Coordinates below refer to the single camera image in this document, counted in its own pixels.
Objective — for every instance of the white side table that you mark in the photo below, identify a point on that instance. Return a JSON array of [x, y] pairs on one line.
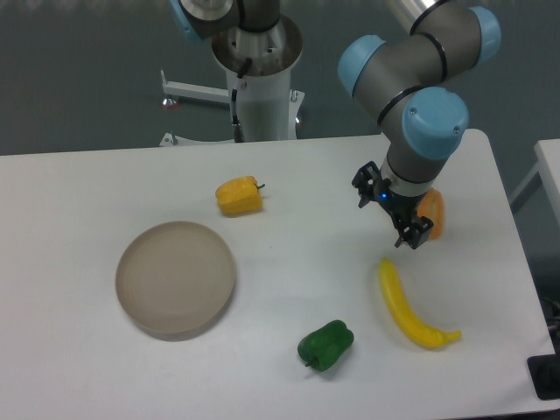
[[545, 173]]

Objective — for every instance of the orange bell pepper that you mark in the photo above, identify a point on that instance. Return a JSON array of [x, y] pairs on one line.
[[432, 206]]

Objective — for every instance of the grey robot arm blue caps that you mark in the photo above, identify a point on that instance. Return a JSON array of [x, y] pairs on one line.
[[401, 86]]

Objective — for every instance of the green bell pepper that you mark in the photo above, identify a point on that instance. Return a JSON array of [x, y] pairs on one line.
[[321, 349]]

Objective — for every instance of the long yellow chili pepper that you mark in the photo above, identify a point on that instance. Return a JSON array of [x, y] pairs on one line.
[[420, 333]]

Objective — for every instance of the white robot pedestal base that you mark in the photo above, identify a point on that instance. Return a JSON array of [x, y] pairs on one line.
[[263, 105]]

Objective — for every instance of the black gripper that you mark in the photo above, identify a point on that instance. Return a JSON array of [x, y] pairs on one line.
[[399, 198]]

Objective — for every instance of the beige round plate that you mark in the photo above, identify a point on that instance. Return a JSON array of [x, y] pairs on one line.
[[175, 280]]

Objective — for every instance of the yellow bell pepper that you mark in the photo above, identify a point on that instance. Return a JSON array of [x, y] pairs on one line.
[[239, 196]]

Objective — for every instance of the black device at table edge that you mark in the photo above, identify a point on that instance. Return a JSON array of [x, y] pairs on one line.
[[544, 372]]

